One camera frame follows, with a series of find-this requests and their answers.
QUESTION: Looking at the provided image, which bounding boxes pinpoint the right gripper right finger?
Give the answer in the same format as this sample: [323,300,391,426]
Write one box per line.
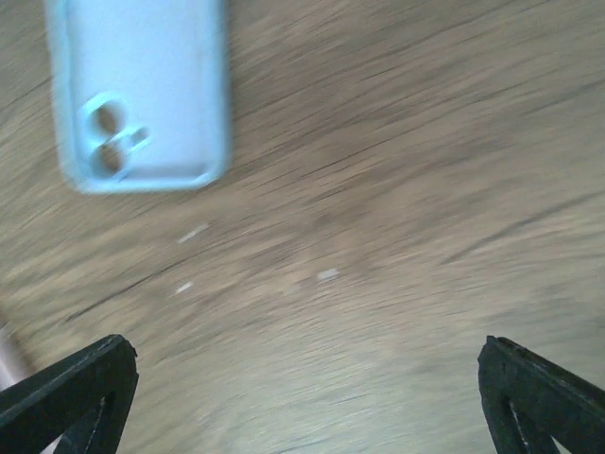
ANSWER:
[477,336,604,453]

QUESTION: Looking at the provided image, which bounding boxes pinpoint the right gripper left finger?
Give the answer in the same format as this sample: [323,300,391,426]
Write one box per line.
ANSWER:
[1,334,139,453]

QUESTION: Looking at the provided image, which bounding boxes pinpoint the light blue phone case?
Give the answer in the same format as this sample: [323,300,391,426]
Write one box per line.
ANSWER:
[44,1,233,194]

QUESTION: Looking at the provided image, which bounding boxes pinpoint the pink phone case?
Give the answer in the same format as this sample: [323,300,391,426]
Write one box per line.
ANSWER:
[0,322,31,391]

